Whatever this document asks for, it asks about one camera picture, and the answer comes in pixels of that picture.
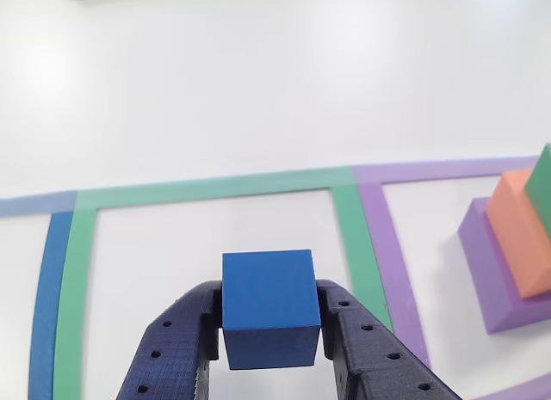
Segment small blue cube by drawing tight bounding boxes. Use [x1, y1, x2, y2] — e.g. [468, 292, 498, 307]
[221, 249, 322, 371]

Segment large purple cube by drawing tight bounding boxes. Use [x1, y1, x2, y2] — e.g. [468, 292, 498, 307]
[456, 196, 551, 335]

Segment orange cube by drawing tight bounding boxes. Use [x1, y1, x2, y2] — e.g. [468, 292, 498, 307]
[485, 168, 551, 300]

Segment green cube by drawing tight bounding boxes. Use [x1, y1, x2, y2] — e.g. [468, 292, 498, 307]
[524, 142, 551, 242]

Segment purple square frame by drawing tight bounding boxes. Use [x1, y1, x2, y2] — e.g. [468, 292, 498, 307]
[352, 155, 551, 400]

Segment blue square frame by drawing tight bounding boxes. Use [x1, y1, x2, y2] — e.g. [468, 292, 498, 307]
[0, 189, 79, 400]

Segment green square frame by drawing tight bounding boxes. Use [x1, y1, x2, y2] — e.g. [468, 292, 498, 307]
[51, 166, 395, 400]

